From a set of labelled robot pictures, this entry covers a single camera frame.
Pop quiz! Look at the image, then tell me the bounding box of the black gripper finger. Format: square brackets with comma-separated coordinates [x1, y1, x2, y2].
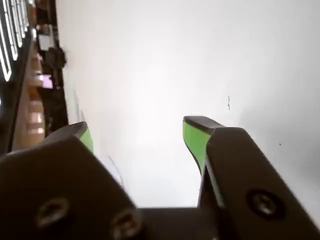
[182, 115, 320, 240]
[0, 121, 151, 240]

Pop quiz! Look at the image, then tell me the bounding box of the pink lit screen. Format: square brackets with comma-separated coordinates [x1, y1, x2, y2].
[41, 73, 54, 90]

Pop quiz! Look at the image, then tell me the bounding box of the black bag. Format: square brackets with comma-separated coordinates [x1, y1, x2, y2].
[46, 46, 67, 70]

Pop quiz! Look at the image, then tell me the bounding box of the white box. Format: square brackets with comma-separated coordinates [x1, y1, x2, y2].
[37, 33, 55, 51]

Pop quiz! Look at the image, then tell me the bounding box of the bright window panel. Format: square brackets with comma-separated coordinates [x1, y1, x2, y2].
[0, 0, 30, 82]

